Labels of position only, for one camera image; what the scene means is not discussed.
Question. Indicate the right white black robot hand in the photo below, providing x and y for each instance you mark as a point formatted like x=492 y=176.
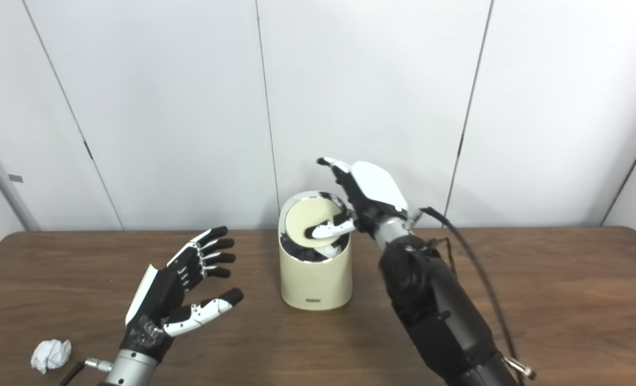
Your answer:
x=376 y=187

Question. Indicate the cream-colored round bin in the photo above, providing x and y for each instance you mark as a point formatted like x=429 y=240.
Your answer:
x=315 y=284

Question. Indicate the black panel seam clip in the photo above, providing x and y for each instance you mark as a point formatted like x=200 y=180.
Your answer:
x=88 y=150

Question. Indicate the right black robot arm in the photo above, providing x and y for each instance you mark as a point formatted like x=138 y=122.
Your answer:
x=435 y=311

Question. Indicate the white paper ball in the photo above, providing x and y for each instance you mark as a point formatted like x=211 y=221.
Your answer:
x=51 y=355

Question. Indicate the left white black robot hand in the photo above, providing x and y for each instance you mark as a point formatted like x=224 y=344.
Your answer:
x=154 y=303

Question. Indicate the small grey wall tag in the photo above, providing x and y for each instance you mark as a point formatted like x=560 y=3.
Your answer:
x=15 y=178

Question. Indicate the cream round bin lid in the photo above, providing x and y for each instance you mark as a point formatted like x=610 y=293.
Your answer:
x=307 y=217

